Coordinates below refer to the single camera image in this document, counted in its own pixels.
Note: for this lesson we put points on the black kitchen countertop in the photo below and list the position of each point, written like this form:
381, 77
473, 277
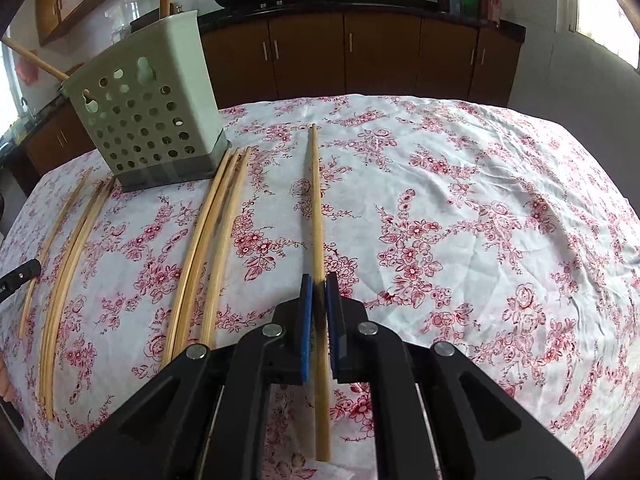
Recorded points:
350, 2

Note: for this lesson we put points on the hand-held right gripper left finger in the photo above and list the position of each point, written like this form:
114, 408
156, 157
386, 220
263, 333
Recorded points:
306, 330

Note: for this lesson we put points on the window above sink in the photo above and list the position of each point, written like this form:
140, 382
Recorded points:
6, 85

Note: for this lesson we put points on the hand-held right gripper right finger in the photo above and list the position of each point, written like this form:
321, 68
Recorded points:
334, 330

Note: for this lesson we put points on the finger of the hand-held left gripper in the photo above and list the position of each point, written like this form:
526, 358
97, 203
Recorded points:
20, 277
11, 414

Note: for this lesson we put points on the red floral tablecloth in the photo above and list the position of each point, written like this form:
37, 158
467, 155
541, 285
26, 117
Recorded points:
450, 210

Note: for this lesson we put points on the green perforated utensil holder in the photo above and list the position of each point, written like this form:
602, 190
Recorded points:
150, 120

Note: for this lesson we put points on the red hanging ornament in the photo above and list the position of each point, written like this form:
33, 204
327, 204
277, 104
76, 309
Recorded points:
27, 69

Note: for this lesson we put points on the bright side window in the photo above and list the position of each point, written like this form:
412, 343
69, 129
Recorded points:
610, 10

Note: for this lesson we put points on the brown lower kitchen cabinets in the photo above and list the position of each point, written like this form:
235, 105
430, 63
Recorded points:
380, 60

